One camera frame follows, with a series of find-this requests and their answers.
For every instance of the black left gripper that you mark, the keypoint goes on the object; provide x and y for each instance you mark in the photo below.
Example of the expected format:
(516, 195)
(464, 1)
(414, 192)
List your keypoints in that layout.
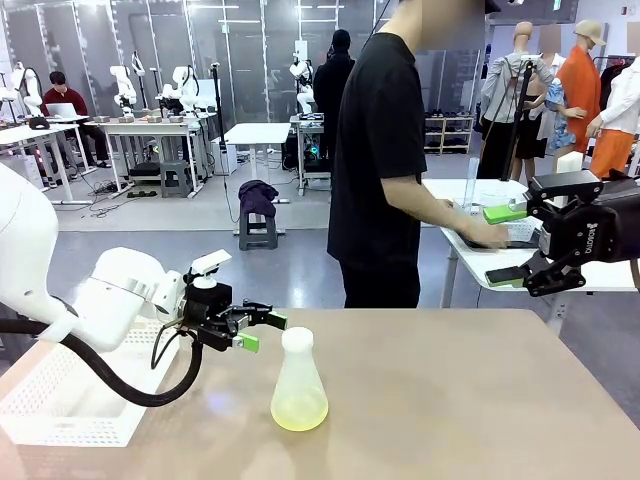
(205, 310)

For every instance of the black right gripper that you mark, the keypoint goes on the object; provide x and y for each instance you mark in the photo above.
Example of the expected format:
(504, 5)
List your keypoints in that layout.
(600, 230)

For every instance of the translucent plastic conical flask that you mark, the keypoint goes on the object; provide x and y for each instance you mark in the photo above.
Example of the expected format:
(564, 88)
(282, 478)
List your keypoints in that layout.
(299, 395)

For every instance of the clear plastic graduated cylinder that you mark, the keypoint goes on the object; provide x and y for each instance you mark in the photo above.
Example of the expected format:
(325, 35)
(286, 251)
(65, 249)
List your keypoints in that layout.
(471, 182)

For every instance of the person's right forearm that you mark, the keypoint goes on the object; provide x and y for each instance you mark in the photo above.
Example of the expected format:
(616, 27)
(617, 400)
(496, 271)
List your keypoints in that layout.
(425, 205)

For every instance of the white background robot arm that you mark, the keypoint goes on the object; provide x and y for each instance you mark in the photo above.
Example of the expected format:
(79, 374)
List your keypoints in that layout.
(124, 87)
(30, 87)
(182, 90)
(304, 90)

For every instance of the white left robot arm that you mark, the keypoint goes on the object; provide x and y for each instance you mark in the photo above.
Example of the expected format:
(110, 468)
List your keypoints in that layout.
(25, 250)

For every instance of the person's right hand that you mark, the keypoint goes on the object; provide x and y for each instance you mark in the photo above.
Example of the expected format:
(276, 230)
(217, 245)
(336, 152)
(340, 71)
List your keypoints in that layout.
(482, 234)

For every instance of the black tray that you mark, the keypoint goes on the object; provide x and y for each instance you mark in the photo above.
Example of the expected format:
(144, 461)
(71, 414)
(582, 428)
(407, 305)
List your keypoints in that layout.
(520, 246)

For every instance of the dark gray step stool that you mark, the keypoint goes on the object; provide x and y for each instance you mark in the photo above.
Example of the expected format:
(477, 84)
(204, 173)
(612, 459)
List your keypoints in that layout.
(257, 235)

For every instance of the mannequin in orange trousers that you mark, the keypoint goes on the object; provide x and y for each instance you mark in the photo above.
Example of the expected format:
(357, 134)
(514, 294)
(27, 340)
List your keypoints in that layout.
(612, 150)

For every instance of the mannequin in blue floral garment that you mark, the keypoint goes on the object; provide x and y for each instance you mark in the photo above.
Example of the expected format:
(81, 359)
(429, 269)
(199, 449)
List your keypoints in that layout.
(557, 120)

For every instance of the dark purple garment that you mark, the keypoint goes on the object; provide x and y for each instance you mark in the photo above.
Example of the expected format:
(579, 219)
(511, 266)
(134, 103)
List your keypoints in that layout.
(257, 195)

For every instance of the mannequin in orange dress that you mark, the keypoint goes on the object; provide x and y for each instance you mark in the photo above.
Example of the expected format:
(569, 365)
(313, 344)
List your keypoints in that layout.
(580, 100)

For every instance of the wooden shoe rack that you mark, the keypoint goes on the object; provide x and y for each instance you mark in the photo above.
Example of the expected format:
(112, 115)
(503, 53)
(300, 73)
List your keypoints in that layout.
(450, 134)

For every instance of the mannequin in gray shirt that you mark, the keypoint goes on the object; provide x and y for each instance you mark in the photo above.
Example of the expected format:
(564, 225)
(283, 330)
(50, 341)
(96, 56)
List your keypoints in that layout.
(505, 95)

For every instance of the gray plastic stool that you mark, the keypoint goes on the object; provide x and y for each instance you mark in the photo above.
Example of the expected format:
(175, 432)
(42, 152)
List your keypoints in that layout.
(176, 175)

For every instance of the white robot workstation desk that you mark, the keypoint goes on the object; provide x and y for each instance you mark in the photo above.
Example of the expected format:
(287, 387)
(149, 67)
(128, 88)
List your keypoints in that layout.
(310, 155)

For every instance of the small white table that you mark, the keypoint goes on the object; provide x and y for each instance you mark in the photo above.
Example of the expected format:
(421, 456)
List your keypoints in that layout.
(257, 134)

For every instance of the person in black t-shirt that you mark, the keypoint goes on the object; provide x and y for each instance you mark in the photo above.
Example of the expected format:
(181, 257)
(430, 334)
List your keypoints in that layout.
(375, 150)

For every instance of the black stand pole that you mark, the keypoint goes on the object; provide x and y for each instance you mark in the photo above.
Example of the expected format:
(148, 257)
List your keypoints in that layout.
(218, 125)

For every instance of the white desk with robots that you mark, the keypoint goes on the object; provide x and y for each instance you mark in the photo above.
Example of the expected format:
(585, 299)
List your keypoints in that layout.
(145, 127)

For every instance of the standing person in black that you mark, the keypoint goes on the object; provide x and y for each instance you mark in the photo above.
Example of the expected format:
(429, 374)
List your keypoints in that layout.
(332, 90)

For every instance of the silver laptop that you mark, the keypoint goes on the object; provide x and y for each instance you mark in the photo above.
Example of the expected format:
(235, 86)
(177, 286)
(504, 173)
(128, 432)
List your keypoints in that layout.
(62, 110)

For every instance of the seated person in red sweater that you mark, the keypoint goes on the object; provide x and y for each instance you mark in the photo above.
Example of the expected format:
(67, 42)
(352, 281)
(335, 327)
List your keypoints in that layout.
(65, 100)

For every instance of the white office desk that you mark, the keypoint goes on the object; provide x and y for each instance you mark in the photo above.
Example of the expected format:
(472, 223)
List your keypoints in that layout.
(30, 132)

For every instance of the black headset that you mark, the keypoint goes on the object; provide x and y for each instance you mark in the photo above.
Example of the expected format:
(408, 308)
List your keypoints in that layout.
(37, 123)

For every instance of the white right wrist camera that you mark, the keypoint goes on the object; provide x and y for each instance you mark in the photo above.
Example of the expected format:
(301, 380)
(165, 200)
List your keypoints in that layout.
(570, 162)

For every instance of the black camera tripod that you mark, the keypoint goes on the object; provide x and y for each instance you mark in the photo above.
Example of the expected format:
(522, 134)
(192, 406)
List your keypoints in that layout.
(520, 110)

